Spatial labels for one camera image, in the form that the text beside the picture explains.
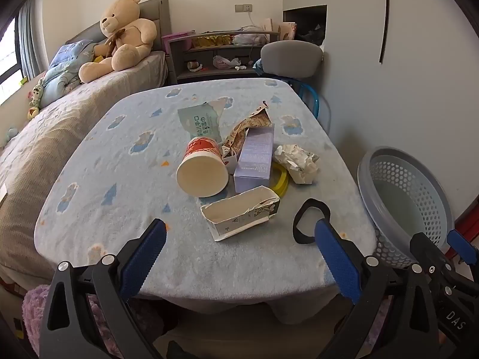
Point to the pink plastic bag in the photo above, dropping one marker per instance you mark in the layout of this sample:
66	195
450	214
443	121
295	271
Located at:
224	61

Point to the gold foil packets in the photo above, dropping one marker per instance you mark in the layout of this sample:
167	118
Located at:
211	40

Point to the red and yellow plush toy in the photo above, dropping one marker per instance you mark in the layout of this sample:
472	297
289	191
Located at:
33	112

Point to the grey shelf unit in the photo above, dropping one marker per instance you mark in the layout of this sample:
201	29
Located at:
179	50

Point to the large tan teddy bear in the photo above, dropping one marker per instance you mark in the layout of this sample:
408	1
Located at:
125	33

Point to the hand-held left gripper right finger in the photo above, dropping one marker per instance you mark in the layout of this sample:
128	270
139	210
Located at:
336	261

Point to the grey padded chair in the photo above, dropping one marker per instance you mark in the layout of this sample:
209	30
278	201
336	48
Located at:
290	56

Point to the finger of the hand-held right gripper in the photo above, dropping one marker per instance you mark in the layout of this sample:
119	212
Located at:
426	248
462	246

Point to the bed with beige bedspread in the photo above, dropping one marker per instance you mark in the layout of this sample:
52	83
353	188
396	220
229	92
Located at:
48	138

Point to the grey perforated plastic basket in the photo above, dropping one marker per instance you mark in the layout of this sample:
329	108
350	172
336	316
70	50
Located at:
408	202

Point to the green and white plush toy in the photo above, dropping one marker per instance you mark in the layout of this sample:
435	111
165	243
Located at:
36	91

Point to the blue folded quilt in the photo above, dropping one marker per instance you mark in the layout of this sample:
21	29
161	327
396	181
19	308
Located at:
61	71

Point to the pink plastic box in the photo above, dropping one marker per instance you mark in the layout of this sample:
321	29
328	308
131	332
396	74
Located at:
177	36

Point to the patterned snack wrapper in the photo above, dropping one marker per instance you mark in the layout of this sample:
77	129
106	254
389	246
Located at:
247	125

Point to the grey bed headboard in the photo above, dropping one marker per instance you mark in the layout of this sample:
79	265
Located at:
157	11

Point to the white plastic bag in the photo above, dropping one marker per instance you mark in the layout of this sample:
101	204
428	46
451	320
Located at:
249	37

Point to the window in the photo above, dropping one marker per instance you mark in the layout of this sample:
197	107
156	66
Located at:
9	71

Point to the white paper wrapper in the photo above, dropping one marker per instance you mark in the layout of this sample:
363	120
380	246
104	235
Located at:
297	162

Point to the red and white paper cup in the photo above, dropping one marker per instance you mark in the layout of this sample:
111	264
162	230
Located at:
202	172

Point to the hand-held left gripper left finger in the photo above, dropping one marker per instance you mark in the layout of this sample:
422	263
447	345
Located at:
144	258

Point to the small blue plush toy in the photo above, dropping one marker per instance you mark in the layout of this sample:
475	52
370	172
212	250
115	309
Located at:
12	134

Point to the purple cardboard box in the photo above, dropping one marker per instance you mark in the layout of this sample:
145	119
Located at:
254	157

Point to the wall socket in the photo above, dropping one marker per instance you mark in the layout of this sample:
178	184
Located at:
243	8

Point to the torn white carton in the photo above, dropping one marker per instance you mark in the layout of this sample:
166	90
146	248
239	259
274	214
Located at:
239	213

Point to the pink patterned book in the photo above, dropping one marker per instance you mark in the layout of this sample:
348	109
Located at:
287	30

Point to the grey curtain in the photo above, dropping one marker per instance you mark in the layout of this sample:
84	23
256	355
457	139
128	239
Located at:
30	37

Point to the green wet wipe packet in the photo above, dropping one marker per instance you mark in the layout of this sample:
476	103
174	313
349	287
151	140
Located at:
198	119

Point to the light blue printed blanket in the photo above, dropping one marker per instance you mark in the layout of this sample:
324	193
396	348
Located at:
131	179

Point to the purple fluffy rug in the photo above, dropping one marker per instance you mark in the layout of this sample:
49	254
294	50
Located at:
32	314

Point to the red bar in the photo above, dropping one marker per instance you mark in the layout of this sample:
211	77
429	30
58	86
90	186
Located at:
467	218

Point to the blue child's chair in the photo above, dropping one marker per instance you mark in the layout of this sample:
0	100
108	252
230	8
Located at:
310	95

